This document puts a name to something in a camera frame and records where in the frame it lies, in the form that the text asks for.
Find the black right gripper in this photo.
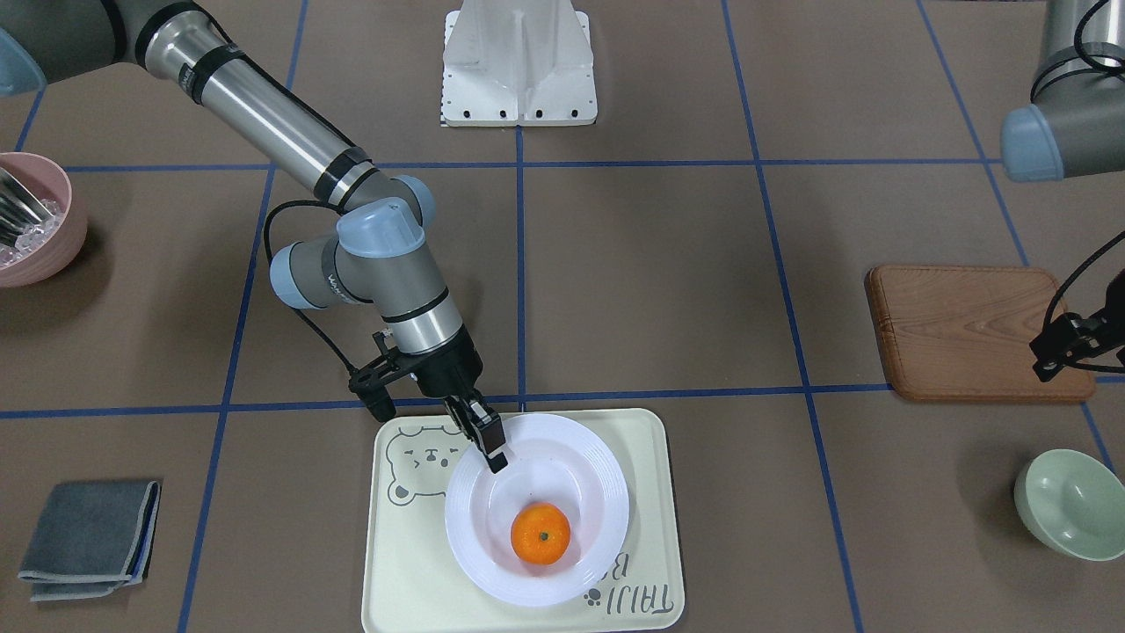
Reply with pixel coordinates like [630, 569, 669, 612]
[348, 327, 509, 474]

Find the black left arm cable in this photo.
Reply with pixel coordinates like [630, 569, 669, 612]
[1028, 0, 1125, 344]

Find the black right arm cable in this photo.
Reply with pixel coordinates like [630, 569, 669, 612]
[263, 200, 392, 397]

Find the wooden cutting board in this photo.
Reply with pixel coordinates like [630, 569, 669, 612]
[865, 264, 1096, 404]

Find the orange fruit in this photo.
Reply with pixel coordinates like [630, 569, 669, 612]
[509, 501, 572, 566]

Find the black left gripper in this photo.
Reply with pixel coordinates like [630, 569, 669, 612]
[1031, 270, 1124, 383]

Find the grey folded cloth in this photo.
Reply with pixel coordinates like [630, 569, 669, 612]
[18, 478, 163, 602]

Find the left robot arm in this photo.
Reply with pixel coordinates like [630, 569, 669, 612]
[1000, 1, 1124, 383]

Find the metal scoop in bowl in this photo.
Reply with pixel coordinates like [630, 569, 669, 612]
[1, 168, 62, 255]

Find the pink bowl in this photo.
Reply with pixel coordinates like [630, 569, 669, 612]
[1, 152, 89, 288]

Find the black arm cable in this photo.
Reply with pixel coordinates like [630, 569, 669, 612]
[263, 200, 392, 397]
[1028, 0, 1125, 344]

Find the cream bear tray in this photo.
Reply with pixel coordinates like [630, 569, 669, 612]
[360, 408, 686, 632]

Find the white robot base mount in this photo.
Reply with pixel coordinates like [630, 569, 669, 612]
[439, 1, 599, 127]

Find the light green bowl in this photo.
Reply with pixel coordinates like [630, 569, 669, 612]
[1013, 447, 1124, 562]

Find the white round plate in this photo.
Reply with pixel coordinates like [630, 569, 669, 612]
[446, 413, 630, 608]

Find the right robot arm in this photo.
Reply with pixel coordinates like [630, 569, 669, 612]
[3, 1, 507, 472]

